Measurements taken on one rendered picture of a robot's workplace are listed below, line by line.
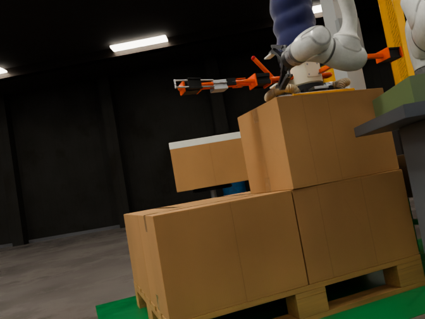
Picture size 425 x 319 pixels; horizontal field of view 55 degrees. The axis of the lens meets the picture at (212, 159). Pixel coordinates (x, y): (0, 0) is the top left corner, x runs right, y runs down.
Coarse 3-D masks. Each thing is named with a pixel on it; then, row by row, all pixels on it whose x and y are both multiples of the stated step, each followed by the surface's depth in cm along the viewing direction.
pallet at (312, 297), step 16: (416, 256) 189; (352, 272) 178; (368, 272) 179; (384, 272) 193; (400, 272) 185; (416, 272) 188; (304, 288) 169; (320, 288) 171; (384, 288) 187; (400, 288) 184; (144, 304) 235; (240, 304) 159; (256, 304) 161; (288, 304) 174; (304, 304) 168; (320, 304) 170; (336, 304) 176; (352, 304) 175
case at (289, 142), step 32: (288, 96) 177; (320, 96) 183; (352, 96) 189; (256, 128) 194; (288, 128) 174; (320, 128) 180; (352, 128) 187; (256, 160) 198; (288, 160) 172; (320, 160) 178; (352, 160) 185; (384, 160) 191; (256, 192) 203
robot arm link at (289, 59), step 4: (288, 48) 159; (288, 52) 159; (288, 56) 160; (292, 56) 158; (288, 60) 161; (292, 60) 159; (296, 60) 158; (292, 64) 162; (296, 64) 161; (300, 64) 162
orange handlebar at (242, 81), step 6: (372, 54) 186; (378, 54) 187; (324, 66) 194; (324, 72) 206; (330, 72) 207; (240, 78) 191; (252, 78) 193; (276, 78) 197; (204, 84) 185; (210, 84) 186; (240, 84) 191; (246, 84) 196; (180, 90) 183
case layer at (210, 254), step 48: (288, 192) 172; (336, 192) 179; (384, 192) 187; (144, 240) 180; (192, 240) 157; (240, 240) 163; (288, 240) 169; (336, 240) 177; (384, 240) 184; (144, 288) 203; (192, 288) 154; (240, 288) 160; (288, 288) 167
